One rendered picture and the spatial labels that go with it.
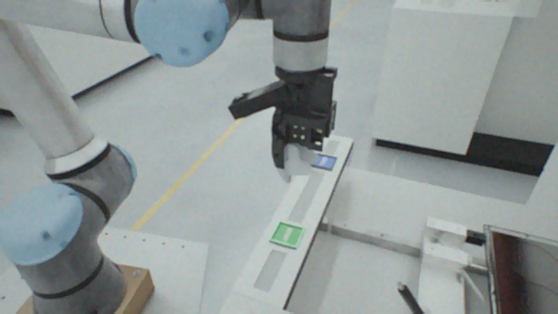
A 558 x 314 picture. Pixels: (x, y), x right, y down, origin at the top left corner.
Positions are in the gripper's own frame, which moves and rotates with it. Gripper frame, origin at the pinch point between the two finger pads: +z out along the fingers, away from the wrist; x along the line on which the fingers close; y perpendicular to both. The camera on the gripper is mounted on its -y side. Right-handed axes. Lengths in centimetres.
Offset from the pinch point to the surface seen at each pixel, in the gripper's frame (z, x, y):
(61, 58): 71, 166, -256
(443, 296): 22.6, 3.4, 30.8
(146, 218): 111, 69, -108
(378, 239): 26.2, 17.1, 17.3
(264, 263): 14.7, -7.7, -0.8
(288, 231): 14.2, 0.7, 0.6
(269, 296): 14.7, -13.5, 2.7
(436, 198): 29, 40, 30
